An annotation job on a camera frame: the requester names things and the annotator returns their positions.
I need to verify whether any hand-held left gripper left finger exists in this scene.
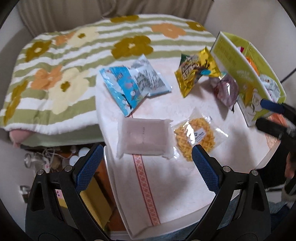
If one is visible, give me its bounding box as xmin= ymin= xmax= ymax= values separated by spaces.
xmin=25 ymin=143 xmax=111 ymax=241

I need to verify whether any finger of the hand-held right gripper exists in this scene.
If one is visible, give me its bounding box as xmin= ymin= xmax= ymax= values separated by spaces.
xmin=255 ymin=118 xmax=296 ymax=142
xmin=260 ymin=99 xmax=296 ymax=114

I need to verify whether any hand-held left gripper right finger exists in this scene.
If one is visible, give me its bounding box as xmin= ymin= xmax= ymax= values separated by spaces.
xmin=185 ymin=144 xmax=271 ymax=241

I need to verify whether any clear noodle snack packet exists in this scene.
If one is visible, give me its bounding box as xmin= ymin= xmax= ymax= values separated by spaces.
xmin=172 ymin=108 xmax=228 ymax=163

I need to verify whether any dark purple snack packet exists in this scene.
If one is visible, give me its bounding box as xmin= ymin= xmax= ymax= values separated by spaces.
xmin=209 ymin=73 xmax=240 ymax=114

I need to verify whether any yellow-green cardboard box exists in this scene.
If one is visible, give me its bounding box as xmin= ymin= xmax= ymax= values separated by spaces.
xmin=210 ymin=31 xmax=287 ymax=127

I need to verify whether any pale mauve packet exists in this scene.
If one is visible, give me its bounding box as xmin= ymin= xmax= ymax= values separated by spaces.
xmin=116 ymin=118 xmax=174 ymax=160

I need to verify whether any light blue snowman packet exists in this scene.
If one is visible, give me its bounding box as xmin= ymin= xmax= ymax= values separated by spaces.
xmin=99 ymin=66 xmax=151 ymax=117

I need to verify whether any gold green snack bag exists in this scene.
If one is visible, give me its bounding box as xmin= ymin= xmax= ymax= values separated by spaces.
xmin=174 ymin=46 xmax=222 ymax=98

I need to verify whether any white blue-edged packet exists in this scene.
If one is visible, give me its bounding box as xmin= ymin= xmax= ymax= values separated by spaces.
xmin=131 ymin=54 xmax=173 ymax=96

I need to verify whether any person's right hand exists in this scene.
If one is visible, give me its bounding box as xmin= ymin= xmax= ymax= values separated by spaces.
xmin=285 ymin=153 xmax=296 ymax=180

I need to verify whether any yellow flat box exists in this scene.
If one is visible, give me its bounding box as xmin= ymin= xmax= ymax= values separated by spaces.
xmin=81 ymin=178 xmax=114 ymax=230

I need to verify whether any pink pillow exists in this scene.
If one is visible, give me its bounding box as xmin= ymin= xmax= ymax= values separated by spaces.
xmin=9 ymin=130 xmax=31 ymax=147

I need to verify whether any green striped floral blanket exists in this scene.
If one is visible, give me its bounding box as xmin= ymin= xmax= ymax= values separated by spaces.
xmin=0 ymin=14 xmax=216 ymax=136

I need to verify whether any beige curtain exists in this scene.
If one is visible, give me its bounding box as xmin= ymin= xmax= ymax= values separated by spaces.
xmin=17 ymin=0 xmax=213 ymax=25

